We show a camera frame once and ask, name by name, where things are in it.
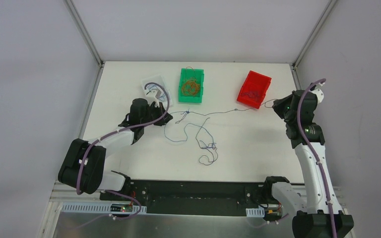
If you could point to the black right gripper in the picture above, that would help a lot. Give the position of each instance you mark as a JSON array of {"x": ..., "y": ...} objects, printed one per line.
[{"x": 281, "y": 106}]

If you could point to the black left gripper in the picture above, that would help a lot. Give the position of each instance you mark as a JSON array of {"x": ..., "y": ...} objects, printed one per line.
[{"x": 159, "y": 114}]

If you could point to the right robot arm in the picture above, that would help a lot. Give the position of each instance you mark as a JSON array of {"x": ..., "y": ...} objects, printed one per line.
[{"x": 320, "y": 215}]

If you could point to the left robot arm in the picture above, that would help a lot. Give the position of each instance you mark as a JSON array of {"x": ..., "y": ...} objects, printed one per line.
[{"x": 83, "y": 167}]

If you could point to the white plastic bin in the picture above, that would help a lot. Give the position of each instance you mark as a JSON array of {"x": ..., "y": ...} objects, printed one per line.
[{"x": 158, "y": 82}]

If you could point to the red plastic bin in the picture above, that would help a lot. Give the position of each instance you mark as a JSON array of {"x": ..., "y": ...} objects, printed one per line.
[{"x": 253, "y": 91}]

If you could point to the green plastic bin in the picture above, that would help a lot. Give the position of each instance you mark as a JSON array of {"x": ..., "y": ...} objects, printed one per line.
[{"x": 190, "y": 89}]

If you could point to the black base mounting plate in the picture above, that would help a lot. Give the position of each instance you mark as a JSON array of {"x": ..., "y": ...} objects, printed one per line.
[{"x": 198, "y": 197}]

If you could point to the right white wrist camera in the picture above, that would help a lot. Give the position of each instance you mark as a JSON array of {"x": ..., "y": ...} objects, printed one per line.
[{"x": 316, "y": 89}]

